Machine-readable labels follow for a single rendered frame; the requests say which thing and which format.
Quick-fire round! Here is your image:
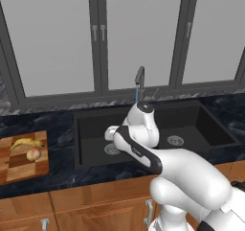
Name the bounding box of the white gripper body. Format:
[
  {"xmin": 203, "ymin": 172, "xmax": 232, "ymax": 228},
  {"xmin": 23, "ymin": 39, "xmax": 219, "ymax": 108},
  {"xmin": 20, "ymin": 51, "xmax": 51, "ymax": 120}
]
[{"xmin": 104, "ymin": 125, "xmax": 123, "ymax": 142}]

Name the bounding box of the round metal sink drain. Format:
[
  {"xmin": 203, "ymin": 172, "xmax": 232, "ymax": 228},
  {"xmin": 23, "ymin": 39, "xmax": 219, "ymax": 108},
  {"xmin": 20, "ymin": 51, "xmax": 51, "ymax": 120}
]
[
  {"xmin": 103, "ymin": 143, "xmax": 122, "ymax": 156},
  {"xmin": 167, "ymin": 134, "xmax": 186, "ymax": 148}
]

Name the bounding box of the black double sink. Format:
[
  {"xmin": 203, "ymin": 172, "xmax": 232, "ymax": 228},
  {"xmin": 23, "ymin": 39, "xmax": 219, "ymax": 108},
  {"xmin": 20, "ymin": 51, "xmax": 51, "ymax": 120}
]
[{"xmin": 73, "ymin": 101, "xmax": 244, "ymax": 170}]

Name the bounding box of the black sink faucet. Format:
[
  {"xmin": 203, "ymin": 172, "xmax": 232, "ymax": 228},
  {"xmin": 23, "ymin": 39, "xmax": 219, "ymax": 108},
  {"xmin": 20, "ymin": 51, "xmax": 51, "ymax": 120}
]
[{"xmin": 134, "ymin": 65, "xmax": 146, "ymax": 103}]

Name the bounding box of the peach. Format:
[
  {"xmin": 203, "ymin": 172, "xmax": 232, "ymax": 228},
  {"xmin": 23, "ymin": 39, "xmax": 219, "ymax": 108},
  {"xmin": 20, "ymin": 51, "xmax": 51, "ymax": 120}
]
[{"xmin": 25, "ymin": 147, "xmax": 42, "ymax": 162}]

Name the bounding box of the yellow banana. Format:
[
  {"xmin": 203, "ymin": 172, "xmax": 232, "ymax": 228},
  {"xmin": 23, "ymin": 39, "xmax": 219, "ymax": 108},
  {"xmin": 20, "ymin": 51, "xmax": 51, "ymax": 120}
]
[{"xmin": 9, "ymin": 137, "xmax": 46, "ymax": 153}]

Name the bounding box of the wooden cutting board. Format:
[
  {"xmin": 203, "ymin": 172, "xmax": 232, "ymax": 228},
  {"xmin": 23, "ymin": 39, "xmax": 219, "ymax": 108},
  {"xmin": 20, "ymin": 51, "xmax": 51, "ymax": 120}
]
[{"xmin": 0, "ymin": 129, "xmax": 51, "ymax": 187}]

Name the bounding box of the wide wooden drawer front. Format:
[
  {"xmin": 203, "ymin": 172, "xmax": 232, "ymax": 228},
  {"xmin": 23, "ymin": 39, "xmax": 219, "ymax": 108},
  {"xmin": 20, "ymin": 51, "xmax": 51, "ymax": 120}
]
[{"xmin": 49, "ymin": 174, "xmax": 159, "ymax": 215}]

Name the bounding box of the grey framed window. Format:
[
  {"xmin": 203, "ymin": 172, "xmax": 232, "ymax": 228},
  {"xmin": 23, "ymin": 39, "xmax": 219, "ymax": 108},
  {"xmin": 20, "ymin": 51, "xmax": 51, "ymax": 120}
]
[
  {"xmin": 0, "ymin": 0, "xmax": 100, "ymax": 105},
  {"xmin": 96, "ymin": 0, "xmax": 185, "ymax": 95},
  {"xmin": 168, "ymin": 0, "xmax": 245, "ymax": 88}
]

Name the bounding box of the narrow wooden drawer front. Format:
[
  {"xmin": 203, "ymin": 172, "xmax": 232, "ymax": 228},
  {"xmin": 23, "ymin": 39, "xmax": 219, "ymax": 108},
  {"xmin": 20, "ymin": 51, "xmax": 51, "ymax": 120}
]
[{"xmin": 0, "ymin": 192, "xmax": 55, "ymax": 223}]

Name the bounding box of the wooden cupboard front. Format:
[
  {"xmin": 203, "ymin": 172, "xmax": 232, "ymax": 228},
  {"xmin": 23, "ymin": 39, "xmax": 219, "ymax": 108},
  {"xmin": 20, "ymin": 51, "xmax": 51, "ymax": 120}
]
[{"xmin": 212, "ymin": 159, "xmax": 245, "ymax": 184}]

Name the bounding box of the metal cupboard handle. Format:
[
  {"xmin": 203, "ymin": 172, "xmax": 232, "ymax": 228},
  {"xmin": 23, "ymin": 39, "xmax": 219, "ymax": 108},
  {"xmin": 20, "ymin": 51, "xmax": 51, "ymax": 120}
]
[
  {"xmin": 39, "ymin": 218, "xmax": 51, "ymax": 231},
  {"xmin": 143, "ymin": 198, "xmax": 154, "ymax": 228}
]

